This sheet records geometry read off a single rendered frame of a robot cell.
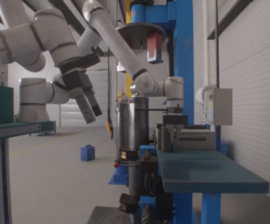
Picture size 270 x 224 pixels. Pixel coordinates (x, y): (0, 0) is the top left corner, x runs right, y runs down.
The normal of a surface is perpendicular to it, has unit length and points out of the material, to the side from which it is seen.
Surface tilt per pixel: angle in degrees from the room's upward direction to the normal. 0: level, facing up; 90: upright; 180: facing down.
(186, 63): 90
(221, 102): 90
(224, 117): 90
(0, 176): 90
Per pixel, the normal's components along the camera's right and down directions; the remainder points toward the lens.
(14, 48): 0.50, 0.59
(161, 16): -0.08, 0.01
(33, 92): 0.58, 0.01
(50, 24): 0.31, 0.01
